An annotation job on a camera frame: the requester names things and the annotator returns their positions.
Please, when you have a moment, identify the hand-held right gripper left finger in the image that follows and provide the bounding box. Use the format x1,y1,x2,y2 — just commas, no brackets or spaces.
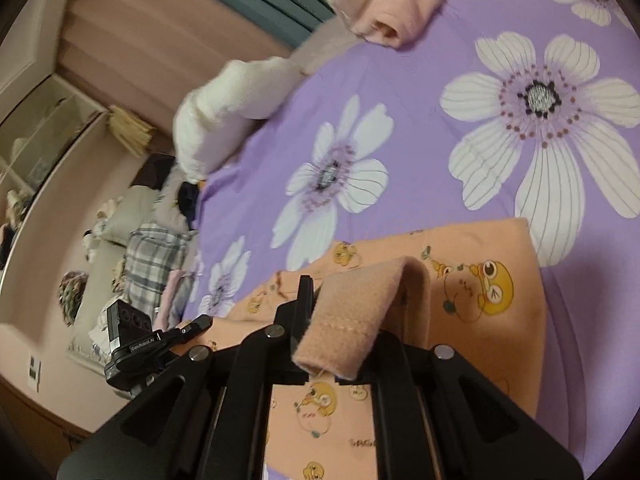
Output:
57,275,321,480

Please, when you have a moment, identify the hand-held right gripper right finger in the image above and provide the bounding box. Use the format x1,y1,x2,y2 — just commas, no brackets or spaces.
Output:
340,332,583,480

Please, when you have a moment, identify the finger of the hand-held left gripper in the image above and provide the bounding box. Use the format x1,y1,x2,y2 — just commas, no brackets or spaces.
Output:
165,315,213,347

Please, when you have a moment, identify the orange cartoon print shirt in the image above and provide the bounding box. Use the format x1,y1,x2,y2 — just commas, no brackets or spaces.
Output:
210,217,546,480

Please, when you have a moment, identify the light pink garment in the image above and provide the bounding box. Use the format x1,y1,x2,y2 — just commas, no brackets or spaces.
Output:
152,270,186,331

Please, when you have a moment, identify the grey plaid blanket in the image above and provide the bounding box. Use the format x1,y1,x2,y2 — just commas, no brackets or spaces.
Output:
122,225,198,316

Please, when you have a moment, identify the black and white plush toy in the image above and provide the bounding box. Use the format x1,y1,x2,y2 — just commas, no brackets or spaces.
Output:
82,230,102,262

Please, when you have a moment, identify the plain grey pillow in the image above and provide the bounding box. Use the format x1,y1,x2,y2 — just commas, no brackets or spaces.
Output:
152,180,201,233

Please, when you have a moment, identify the navy dark cloth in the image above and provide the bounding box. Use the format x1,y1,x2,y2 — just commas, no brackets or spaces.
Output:
177,180,206,226

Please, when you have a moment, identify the beige pillow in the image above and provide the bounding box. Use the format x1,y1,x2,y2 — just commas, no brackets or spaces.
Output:
97,187,161,246

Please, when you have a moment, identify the dark brown cloth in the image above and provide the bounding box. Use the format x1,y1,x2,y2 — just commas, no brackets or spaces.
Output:
137,154,176,191

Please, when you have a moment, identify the purple floral bedsheet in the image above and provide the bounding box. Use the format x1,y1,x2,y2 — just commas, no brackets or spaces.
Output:
185,0,640,480

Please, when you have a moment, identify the white folded garment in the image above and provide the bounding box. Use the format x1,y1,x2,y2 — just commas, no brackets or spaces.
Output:
172,56,306,183

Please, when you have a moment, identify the beige headboard shelf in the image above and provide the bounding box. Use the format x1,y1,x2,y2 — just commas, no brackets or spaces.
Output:
0,74,108,201

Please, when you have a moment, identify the beige curtain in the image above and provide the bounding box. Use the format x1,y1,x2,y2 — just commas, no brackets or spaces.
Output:
55,0,311,151

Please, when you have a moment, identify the grey bed cover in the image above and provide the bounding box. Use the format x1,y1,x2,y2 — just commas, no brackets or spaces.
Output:
295,10,361,76

